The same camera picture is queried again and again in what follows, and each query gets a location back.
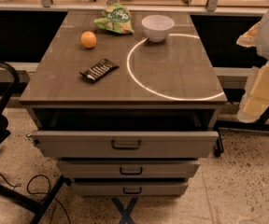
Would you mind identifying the bottom drawer with handle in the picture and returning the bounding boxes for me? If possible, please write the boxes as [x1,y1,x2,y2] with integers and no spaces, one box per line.
[71,182,188,196]

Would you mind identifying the black rxbar chocolate bar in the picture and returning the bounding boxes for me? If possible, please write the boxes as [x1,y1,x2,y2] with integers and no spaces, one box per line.
[80,59,119,84]

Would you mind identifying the black floor cable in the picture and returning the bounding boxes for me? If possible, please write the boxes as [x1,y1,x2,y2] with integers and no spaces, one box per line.
[0,161,72,224]

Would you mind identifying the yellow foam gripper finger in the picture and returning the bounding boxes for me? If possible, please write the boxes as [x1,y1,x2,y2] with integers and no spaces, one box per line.
[237,61,269,123]

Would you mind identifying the top drawer with handle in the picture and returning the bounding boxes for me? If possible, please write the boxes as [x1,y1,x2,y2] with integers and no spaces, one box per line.
[31,131,219,159]

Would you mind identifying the middle drawer with handle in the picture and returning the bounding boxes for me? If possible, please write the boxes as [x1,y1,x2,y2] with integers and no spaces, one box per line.
[57,160,200,178]

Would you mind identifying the green chip bag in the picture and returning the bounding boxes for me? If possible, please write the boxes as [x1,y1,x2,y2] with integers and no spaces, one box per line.
[93,3,134,35]

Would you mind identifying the black stand frame right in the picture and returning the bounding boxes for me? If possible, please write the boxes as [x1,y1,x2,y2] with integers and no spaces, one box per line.
[214,106,269,158]

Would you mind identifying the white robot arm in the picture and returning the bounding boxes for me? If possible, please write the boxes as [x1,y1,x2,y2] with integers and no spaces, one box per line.
[236,9,269,123]

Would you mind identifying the drawer with handle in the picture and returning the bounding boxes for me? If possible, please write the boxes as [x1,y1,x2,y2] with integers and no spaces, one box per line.
[31,131,219,159]
[71,182,188,196]
[57,160,200,178]

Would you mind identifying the white bowl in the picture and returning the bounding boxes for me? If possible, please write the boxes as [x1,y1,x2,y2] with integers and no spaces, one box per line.
[141,15,175,42]

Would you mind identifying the orange fruit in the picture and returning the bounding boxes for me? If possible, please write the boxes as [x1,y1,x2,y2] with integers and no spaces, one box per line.
[80,32,97,49]

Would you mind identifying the grey drawer cabinet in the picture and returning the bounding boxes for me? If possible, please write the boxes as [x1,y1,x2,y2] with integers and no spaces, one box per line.
[21,11,226,184]

